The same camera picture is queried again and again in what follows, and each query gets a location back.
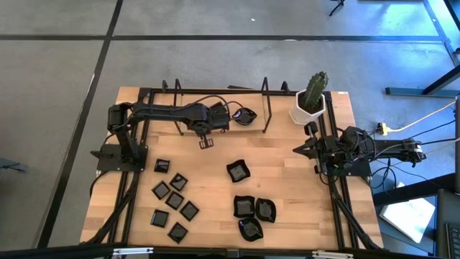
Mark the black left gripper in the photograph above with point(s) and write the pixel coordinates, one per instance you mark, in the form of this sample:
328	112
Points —
219	120

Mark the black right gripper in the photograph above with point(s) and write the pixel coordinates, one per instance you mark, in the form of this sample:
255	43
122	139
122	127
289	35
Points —
318	149

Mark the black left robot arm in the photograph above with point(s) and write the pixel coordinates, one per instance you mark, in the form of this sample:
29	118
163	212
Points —
158	113

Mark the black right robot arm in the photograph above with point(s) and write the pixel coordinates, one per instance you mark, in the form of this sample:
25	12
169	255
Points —
373	149

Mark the white plant pot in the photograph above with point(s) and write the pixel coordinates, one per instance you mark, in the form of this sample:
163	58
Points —
300	115

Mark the black metal wooden rack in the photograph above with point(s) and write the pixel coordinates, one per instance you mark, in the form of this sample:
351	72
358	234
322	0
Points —
177	91

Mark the tall green cactus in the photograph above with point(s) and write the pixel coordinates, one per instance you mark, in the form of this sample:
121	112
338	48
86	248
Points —
315	90

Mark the yellow power plug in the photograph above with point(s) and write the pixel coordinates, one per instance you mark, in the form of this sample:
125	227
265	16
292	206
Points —
382	128

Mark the black floor beam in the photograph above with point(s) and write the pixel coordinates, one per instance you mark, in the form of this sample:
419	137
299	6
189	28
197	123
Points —
413	188

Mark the white flat panel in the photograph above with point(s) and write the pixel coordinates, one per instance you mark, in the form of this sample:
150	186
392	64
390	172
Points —
408	217

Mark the black standing desk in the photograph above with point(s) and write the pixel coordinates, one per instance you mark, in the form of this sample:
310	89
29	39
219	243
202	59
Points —
413	91

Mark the black chair leg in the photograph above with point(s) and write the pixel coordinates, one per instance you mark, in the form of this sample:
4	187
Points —
338	3

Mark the black desk with keyboard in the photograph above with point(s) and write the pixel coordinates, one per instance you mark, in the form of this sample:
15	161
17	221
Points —
443	216

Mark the computer keyboard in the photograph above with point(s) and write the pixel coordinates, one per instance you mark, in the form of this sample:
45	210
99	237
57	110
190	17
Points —
454	239

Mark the dark floor object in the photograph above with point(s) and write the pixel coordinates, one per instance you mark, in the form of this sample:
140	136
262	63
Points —
10	165

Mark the black diagonal frame strut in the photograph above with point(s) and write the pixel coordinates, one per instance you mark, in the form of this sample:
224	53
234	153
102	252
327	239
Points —
115	212
354	223

